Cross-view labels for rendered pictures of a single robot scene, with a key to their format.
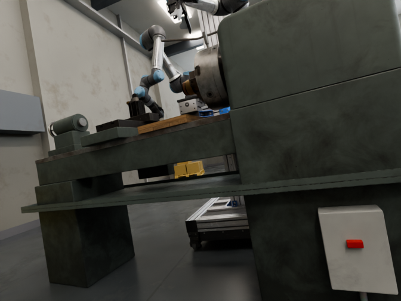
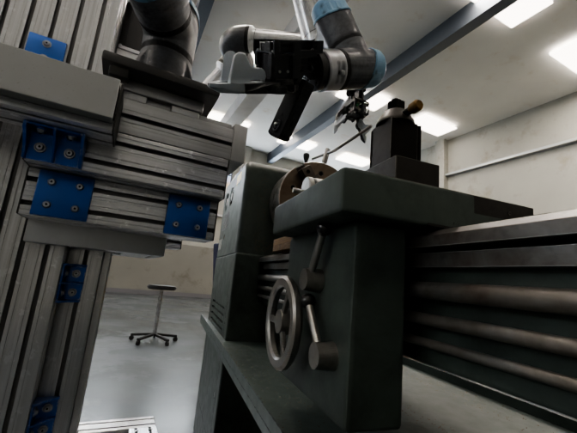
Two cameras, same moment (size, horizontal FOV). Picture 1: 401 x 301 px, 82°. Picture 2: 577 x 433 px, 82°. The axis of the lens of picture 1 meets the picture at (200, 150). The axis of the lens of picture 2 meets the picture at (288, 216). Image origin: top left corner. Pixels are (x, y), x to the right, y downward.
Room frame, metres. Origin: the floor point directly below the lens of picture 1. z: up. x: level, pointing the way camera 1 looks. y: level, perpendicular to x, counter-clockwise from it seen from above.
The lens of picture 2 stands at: (2.16, 0.70, 0.77)
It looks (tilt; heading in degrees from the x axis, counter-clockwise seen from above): 11 degrees up; 226
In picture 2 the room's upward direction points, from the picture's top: 5 degrees clockwise
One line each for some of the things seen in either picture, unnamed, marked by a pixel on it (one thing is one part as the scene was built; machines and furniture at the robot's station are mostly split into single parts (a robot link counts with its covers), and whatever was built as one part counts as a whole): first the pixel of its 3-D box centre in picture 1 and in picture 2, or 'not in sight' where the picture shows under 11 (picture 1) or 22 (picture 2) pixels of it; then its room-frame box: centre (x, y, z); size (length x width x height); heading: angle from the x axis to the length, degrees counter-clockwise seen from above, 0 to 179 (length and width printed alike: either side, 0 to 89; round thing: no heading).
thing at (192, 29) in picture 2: (190, 79); (171, 29); (1.91, -0.02, 1.33); 0.13 x 0.12 x 0.14; 50
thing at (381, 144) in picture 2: (137, 110); (394, 149); (1.55, 0.37, 1.07); 0.07 x 0.07 x 0.10; 64
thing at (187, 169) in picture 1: (188, 165); not in sight; (8.55, 0.50, 0.41); 1.46 x 1.11 x 0.82; 162
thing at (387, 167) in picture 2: (142, 120); (385, 185); (1.54, 0.35, 1.00); 0.20 x 0.10 x 0.05; 64
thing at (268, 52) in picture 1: (299, 58); (276, 222); (1.06, -0.52, 1.06); 0.59 x 0.48 x 0.39; 64
